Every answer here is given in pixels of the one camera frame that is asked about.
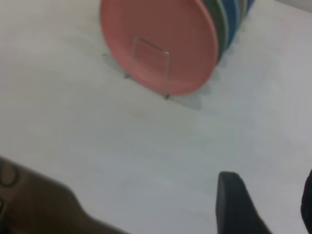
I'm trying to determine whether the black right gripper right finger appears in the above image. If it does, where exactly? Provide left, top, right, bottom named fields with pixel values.
left=300, top=169, right=312, bottom=234

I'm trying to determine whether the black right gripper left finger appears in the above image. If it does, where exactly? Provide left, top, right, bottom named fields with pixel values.
left=215, top=171, right=274, bottom=234

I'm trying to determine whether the pink round plate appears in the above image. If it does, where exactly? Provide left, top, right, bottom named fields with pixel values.
left=99, top=0, right=218, bottom=96

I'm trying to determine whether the teal green round plate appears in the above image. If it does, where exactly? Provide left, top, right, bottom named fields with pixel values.
left=203, top=0, right=230, bottom=67

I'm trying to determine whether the blue round plate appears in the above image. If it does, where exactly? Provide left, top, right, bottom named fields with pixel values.
left=220, top=0, right=241, bottom=53

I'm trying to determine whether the metal wire plate rack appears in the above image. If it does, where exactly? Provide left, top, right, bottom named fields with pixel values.
left=123, top=36, right=172, bottom=100

